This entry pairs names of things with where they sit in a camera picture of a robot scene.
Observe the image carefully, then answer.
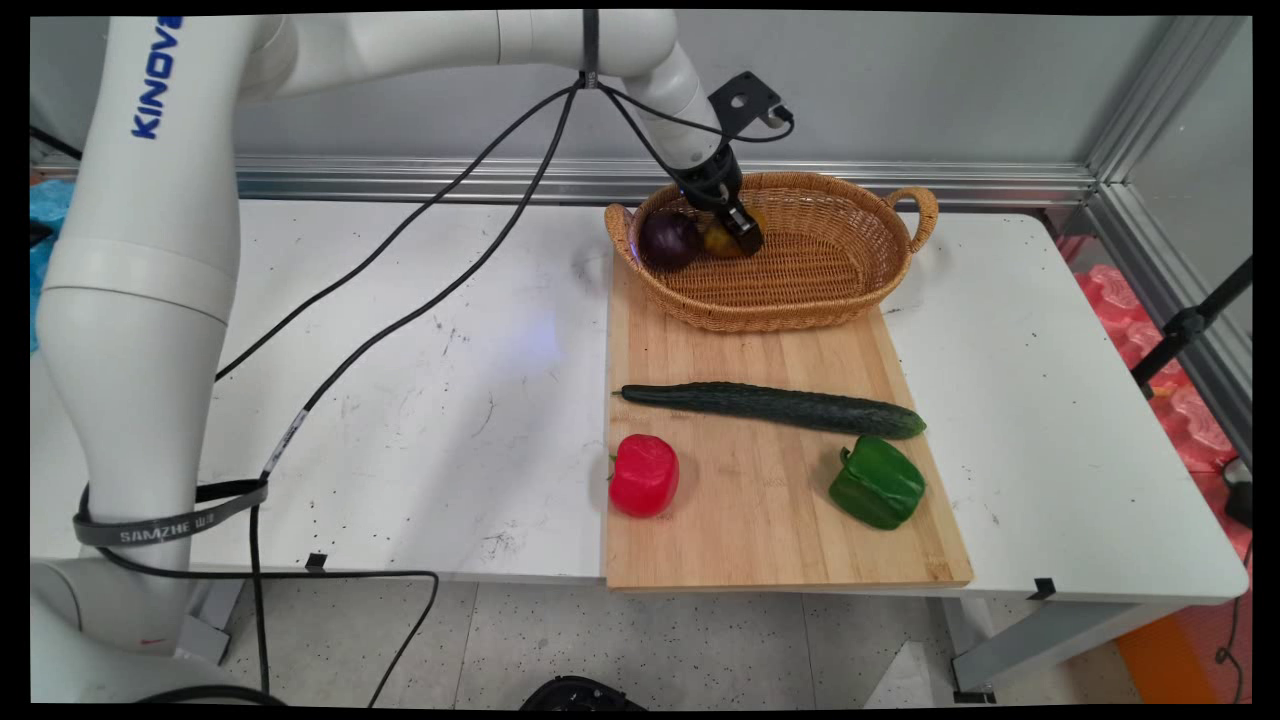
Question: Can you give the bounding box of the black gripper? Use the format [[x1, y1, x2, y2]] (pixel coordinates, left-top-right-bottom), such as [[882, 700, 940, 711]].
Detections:
[[672, 143, 764, 253]]

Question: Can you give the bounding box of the yellow bell pepper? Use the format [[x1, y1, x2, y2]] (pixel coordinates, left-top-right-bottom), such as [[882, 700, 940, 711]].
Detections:
[[704, 208, 769, 260]]

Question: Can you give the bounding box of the dark purple round eggplant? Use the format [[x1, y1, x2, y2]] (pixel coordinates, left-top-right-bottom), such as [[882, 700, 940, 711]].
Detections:
[[638, 208, 703, 273]]

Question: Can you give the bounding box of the long dark green cucumber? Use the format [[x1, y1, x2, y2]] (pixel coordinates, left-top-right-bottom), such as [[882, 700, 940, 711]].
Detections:
[[613, 381, 928, 440]]

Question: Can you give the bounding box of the red bell pepper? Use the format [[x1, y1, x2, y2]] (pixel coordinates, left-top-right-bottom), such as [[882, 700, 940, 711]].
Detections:
[[608, 433, 681, 519]]

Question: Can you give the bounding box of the green bell pepper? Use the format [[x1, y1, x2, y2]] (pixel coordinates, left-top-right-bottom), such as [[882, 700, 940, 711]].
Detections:
[[828, 434, 927, 531]]

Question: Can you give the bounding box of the bamboo cutting board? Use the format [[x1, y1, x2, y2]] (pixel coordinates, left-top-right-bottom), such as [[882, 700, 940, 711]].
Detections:
[[603, 250, 974, 591]]

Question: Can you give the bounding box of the black tripod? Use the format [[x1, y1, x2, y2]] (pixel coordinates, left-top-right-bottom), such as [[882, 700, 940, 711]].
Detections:
[[1130, 257, 1253, 399]]

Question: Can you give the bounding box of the pink foam mat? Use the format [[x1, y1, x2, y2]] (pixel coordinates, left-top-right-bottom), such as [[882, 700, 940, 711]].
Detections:
[[1058, 235, 1253, 566]]

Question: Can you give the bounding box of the grey table leg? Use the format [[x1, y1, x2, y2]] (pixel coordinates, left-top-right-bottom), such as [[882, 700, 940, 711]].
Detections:
[[945, 598, 1186, 704]]

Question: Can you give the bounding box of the orange panel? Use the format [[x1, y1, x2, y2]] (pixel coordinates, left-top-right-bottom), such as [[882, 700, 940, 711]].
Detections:
[[1113, 588, 1253, 706]]

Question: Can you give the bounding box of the blue plastic bag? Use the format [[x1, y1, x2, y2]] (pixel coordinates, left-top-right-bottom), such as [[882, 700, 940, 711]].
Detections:
[[30, 178, 77, 353]]

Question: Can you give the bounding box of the woven wicker basket with handles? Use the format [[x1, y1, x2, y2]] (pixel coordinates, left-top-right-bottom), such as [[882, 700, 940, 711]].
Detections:
[[604, 171, 939, 333]]

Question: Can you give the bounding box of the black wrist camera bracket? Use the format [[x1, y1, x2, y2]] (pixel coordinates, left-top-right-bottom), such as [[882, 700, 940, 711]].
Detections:
[[708, 70, 796, 136]]

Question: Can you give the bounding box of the horizontal aluminium frame rail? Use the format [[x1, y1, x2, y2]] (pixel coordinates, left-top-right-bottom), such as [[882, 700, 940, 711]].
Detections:
[[232, 153, 1098, 208]]

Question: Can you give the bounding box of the black cable with white label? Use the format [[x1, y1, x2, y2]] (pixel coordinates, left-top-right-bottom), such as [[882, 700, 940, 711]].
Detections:
[[248, 85, 583, 696]]

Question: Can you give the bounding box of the thin black cable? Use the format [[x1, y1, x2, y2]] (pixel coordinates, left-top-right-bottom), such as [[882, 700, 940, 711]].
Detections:
[[214, 82, 583, 383]]

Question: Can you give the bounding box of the aluminium frame corner post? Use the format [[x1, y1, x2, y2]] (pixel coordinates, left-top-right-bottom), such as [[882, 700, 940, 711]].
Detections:
[[1083, 15, 1253, 466]]

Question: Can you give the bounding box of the black machine with cables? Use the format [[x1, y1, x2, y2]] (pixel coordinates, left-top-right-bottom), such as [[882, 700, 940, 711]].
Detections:
[[518, 675, 648, 713]]

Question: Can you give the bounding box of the black floor cable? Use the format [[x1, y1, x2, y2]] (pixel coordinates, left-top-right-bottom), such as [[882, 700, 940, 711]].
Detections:
[[95, 545, 441, 708]]

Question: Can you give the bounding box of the grey SAMZHE cable strap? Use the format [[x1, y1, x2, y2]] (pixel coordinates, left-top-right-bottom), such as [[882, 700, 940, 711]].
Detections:
[[73, 478, 270, 548]]

